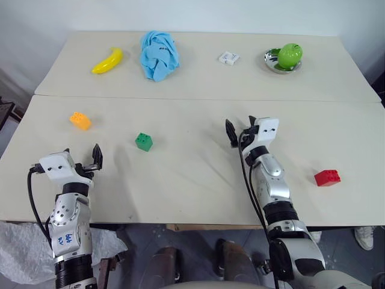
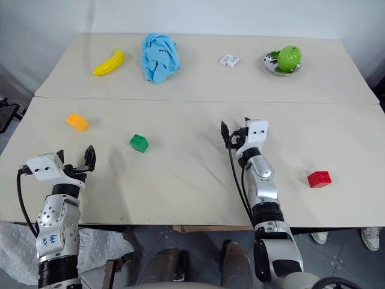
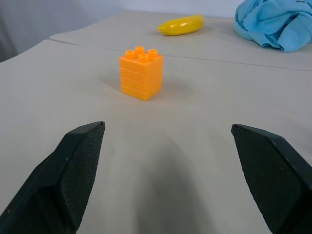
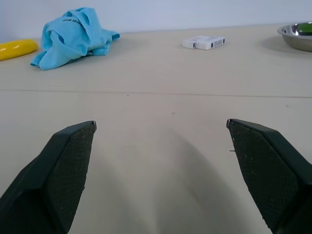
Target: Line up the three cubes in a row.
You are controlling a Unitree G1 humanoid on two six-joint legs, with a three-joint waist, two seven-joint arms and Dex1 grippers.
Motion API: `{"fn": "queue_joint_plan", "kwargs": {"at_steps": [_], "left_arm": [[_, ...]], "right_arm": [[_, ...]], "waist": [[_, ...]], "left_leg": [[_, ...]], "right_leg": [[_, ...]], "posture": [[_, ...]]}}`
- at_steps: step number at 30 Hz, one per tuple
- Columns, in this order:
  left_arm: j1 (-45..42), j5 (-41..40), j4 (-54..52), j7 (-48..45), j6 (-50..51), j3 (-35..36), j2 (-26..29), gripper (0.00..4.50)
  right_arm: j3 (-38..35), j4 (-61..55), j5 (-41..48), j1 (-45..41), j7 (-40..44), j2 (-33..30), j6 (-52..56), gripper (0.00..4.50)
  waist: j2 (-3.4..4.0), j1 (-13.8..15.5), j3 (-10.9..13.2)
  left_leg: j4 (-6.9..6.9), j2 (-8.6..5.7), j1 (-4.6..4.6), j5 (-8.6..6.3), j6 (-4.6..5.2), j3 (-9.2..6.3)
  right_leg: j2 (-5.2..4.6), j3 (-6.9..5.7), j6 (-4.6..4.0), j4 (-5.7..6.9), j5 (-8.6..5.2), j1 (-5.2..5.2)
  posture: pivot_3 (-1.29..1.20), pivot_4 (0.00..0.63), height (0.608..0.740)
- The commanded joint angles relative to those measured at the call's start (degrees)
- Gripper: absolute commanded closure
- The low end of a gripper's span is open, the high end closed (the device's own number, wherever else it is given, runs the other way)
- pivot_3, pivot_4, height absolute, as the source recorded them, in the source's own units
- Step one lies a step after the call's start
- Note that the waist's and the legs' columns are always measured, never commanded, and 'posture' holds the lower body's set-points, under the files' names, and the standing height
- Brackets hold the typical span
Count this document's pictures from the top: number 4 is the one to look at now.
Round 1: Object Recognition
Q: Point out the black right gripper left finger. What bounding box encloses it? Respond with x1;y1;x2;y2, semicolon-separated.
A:
0;120;97;234

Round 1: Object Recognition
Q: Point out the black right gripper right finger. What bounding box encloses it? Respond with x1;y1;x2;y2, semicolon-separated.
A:
226;118;312;234

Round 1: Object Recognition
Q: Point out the stainless steel bowl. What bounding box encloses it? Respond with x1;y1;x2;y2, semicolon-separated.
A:
277;22;312;53

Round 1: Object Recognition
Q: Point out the yellow banana-shaped object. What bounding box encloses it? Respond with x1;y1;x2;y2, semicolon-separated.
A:
0;39;39;61

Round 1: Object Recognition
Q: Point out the small white printed box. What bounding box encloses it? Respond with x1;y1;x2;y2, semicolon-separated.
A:
181;35;210;49
195;36;226;51

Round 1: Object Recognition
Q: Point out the light blue crumpled cloth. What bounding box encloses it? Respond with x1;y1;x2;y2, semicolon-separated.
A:
30;7;121;71

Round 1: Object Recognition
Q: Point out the green object in bowl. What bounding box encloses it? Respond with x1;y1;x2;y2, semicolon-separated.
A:
298;22;312;36

